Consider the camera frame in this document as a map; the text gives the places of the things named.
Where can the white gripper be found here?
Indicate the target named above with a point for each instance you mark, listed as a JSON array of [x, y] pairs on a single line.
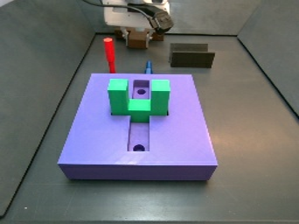
[[126, 13]]

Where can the brown T-shaped block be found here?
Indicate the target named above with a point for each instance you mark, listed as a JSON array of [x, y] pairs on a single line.
[[137, 38]]

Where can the red hexagonal peg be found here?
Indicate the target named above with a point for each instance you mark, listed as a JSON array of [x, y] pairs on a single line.
[[110, 53]]

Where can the blue cylindrical peg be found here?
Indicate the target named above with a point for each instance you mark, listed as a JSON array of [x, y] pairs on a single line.
[[149, 69]]

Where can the green U-shaped block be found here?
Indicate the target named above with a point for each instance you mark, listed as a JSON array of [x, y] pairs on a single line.
[[151, 104]]

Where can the purple base block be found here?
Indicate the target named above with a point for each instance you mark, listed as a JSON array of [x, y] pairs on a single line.
[[110, 148]]

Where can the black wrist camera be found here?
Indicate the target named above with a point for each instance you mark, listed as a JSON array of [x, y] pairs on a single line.
[[161, 19]]

